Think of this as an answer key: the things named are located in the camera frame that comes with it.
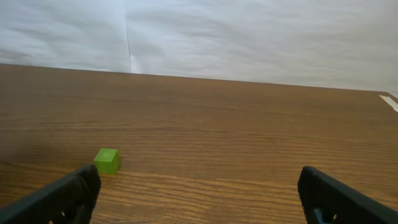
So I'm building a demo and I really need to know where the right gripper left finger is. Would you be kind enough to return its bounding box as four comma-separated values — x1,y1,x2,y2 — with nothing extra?
0,164,102,224

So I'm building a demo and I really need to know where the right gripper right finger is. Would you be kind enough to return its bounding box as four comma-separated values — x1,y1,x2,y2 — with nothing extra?
297,166,398,224

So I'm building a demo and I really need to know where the green cube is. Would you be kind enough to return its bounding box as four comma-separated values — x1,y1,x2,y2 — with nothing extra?
93,147,120,175

